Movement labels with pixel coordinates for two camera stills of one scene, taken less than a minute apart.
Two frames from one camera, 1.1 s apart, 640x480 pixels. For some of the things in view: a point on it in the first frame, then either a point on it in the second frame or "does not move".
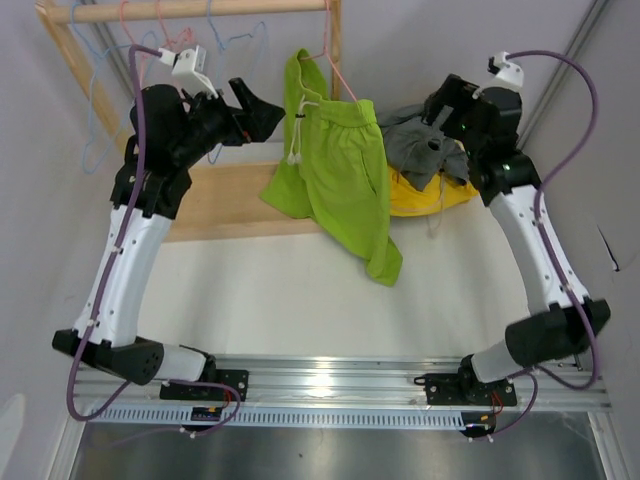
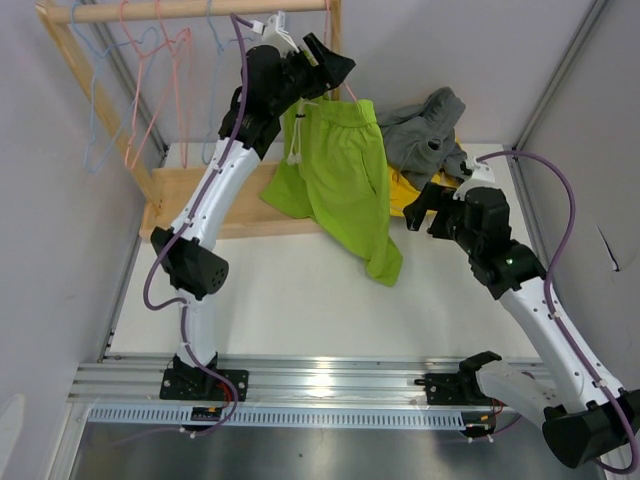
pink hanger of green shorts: (325, 53) does not move
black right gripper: (455, 93) → (433, 197)
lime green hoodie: (335, 168) does not move
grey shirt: (417, 148) does not move
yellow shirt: (439, 191) does not move
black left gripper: (255, 121) → (333, 69)
